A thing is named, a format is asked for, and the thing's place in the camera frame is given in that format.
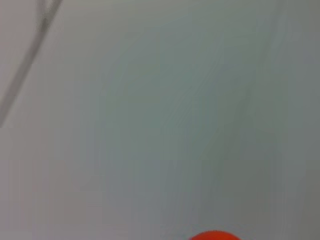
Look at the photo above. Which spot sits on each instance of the orange ball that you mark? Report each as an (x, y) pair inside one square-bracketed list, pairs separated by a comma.
[(215, 235)]

